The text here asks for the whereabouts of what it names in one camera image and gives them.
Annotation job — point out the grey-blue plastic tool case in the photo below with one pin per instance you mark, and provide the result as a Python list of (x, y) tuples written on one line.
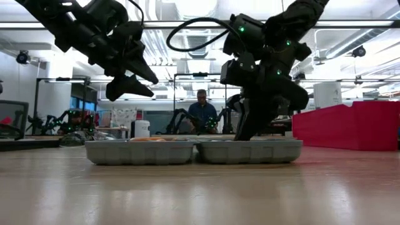
[(140, 153)]

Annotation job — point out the black robot station frame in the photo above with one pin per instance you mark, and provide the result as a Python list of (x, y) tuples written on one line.
[(174, 93), (35, 103)]

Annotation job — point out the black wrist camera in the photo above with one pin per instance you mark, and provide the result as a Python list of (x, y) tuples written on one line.
[(106, 14), (247, 34)]

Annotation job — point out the dark desk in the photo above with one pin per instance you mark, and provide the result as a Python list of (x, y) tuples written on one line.
[(282, 125)]

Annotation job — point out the white air purifier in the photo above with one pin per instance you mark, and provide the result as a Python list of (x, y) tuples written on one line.
[(142, 129)]

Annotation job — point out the grey office chair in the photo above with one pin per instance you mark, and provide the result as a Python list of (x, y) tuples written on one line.
[(14, 106)]

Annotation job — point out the person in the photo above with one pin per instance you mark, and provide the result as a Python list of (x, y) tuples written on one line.
[(203, 114)]

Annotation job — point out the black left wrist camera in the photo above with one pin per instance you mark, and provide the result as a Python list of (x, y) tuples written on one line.
[(106, 14)]

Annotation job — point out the black robot with green lights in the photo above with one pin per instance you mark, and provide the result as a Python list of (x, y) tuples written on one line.
[(72, 122)]

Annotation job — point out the white numbered pillar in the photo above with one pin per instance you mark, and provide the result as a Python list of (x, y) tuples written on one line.
[(327, 95)]

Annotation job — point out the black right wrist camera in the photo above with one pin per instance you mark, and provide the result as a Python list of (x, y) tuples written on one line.
[(247, 34)]

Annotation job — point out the red flat object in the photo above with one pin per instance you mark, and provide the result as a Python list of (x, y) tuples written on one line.
[(4, 120)]

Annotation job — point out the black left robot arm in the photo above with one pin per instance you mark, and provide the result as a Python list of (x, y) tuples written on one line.
[(47, 15)]

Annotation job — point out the silver ceiling duct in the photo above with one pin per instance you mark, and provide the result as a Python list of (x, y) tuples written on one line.
[(197, 43)]

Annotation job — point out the black ceiling camera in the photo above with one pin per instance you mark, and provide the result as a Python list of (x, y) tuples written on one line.
[(23, 57), (300, 76), (358, 51)]

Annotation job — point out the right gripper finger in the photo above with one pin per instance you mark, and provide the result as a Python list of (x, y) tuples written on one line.
[(248, 118), (270, 109)]

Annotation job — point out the grey crumpled heap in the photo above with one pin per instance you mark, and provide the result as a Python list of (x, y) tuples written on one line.
[(81, 137)]

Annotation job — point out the red fire extinguisher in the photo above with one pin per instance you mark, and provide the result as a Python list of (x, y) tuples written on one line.
[(139, 115)]

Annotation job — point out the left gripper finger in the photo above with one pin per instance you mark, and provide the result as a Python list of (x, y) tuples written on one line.
[(125, 87), (142, 70)]

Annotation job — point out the red bin wall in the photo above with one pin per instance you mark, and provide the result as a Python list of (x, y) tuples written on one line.
[(359, 125)]

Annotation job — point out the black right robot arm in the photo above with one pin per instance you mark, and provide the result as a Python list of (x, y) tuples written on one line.
[(297, 15)]

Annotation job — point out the black aluminium table frame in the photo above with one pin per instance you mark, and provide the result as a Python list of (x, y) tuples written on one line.
[(28, 144)]

